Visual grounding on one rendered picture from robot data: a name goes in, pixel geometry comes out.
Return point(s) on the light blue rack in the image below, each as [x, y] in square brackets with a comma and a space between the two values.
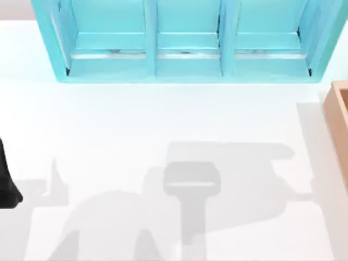
[187, 68]

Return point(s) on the salmon-coloured shallow box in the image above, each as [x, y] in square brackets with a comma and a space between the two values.
[335, 114]

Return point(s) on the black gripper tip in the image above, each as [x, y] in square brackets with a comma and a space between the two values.
[6, 187]

